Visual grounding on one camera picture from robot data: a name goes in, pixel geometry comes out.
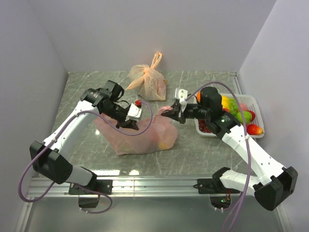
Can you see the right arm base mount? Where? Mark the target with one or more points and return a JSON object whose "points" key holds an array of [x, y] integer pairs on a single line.
{"points": [[220, 196]]}

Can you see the orange fake orange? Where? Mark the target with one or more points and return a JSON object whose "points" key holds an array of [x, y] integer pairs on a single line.
{"points": [[198, 96]]}

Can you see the tied beige plastic bag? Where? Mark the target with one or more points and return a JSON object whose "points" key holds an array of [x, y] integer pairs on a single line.
{"points": [[147, 82]]}

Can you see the white plastic fruit basket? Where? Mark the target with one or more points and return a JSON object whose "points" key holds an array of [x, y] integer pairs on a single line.
{"points": [[252, 115]]}

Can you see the dark red grape bunch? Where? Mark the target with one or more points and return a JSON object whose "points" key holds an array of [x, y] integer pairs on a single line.
{"points": [[202, 126]]}

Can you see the yellow fake banana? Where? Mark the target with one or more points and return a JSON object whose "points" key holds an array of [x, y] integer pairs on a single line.
{"points": [[225, 102]]}

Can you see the pink plastic bag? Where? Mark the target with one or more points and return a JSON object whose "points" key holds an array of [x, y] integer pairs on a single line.
{"points": [[161, 135]]}

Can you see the red yellow fake pear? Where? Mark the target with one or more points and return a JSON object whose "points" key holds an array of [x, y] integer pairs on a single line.
{"points": [[253, 129]]}

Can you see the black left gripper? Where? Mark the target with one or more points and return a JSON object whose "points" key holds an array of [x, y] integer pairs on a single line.
{"points": [[130, 124]]}

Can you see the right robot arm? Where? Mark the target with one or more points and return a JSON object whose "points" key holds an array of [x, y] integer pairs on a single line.
{"points": [[272, 182]]}

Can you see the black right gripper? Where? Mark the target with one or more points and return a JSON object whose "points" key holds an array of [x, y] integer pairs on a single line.
{"points": [[174, 113]]}

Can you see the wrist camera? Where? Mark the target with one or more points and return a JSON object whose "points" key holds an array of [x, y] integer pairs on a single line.
{"points": [[180, 95], [135, 111]]}

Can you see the pink fake peach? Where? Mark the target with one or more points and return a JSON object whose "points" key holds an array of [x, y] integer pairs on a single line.
{"points": [[243, 107]]}

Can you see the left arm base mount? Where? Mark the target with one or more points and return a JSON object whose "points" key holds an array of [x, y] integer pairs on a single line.
{"points": [[88, 197]]}

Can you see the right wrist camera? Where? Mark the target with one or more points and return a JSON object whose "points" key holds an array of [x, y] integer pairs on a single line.
{"points": [[180, 95]]}

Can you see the green grape bunch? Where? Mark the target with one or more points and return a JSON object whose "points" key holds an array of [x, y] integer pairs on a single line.
{"points": [[234, 109]]}

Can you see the green fake guava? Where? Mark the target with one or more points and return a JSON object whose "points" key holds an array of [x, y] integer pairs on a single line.
{"points": [[244, 118]]}

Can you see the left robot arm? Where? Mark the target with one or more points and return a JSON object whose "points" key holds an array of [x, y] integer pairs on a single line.
{"points": [[49, 156]]}

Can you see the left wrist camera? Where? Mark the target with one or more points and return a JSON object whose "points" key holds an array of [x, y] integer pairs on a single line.
{"points": [[135, 111]]}

